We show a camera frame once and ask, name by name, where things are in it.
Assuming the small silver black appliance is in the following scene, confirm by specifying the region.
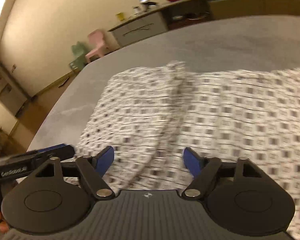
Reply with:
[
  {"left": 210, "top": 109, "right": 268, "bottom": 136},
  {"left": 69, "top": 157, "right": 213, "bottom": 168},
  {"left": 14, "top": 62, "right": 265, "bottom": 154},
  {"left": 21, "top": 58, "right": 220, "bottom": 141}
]
[{"left": 139, "top": 0, "right": 157, "bottom": 12}]

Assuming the white black patterned shirt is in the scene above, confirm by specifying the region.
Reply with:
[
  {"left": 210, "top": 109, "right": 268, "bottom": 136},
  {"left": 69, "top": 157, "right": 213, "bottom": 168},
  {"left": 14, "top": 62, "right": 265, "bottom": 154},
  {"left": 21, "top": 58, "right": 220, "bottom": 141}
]
[{"left": 65, "top": 60, "right": 300, "bottom": 238}]

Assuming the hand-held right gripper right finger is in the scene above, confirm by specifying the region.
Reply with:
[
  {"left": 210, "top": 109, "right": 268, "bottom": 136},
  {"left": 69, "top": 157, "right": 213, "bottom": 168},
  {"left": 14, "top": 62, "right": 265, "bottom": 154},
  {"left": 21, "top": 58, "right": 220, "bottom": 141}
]
[{"left": 182, "top": 147, "right": 263, "bottom": 200}]

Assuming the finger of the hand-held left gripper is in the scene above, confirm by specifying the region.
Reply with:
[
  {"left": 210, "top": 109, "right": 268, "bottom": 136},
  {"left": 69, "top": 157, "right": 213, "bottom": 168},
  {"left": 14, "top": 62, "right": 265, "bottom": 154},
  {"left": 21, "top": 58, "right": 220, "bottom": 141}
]
[{"left": 36, "top": 144, "right": 75, "bottom": 161}]

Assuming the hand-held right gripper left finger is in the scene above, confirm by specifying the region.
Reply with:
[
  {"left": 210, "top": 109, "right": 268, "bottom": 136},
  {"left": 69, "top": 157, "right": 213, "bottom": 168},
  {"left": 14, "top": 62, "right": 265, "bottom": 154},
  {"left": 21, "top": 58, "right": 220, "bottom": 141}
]
[{"left": 35, "top": 145, "right": 115, "bottom": 200}]

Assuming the wooden door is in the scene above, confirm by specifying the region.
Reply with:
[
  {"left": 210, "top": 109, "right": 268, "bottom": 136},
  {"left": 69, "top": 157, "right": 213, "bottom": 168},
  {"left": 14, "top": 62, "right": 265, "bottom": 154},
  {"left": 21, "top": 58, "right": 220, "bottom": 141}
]
[{"left": 0, "top": 64, "right": 32, "bottom": 117}]

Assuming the pink plastic chair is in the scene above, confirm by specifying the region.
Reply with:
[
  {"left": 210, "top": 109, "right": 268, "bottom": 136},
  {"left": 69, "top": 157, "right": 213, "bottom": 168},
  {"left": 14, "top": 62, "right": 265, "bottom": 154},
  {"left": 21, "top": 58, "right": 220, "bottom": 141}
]
[{"left": 85, "top": 29, "right": 120, "bottom": 63}]

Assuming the green plastic chair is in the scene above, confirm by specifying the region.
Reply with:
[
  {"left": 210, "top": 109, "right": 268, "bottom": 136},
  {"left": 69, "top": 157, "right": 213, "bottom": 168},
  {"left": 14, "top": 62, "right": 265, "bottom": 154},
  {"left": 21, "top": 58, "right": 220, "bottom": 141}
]
[{"left": 69, "top": 41, "right": 88, "bottom": 72}]

